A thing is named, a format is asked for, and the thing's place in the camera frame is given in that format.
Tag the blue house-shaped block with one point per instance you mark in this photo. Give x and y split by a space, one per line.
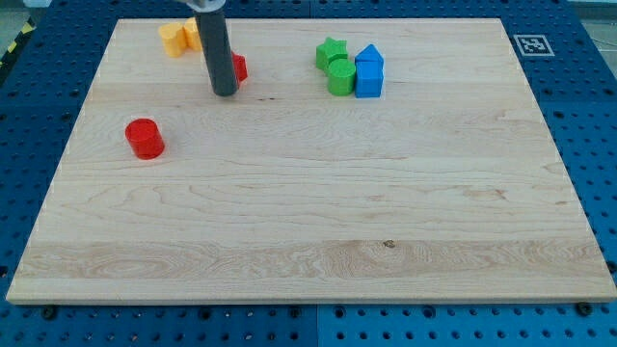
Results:
370 54

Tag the white fiducial marker tag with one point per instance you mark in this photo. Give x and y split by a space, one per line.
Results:
533 45

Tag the green star block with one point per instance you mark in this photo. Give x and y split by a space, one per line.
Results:
329 51

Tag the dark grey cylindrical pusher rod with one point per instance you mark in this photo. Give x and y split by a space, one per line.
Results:
216 50

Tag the yellow heart block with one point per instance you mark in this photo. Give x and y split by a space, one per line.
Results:
173 39

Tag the yellow hexagon block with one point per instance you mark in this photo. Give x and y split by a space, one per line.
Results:
192 34

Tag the red star block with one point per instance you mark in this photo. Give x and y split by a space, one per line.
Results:
240 68

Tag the light wooden board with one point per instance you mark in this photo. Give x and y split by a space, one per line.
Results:
445 189

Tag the silver rod mount collar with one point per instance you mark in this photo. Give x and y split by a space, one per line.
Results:
204 5

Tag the green cylinder block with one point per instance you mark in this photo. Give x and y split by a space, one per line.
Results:
341 77

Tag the red cylinder block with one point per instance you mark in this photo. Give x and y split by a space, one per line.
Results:
144 138

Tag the blue cube block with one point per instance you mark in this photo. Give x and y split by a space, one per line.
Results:
369 79

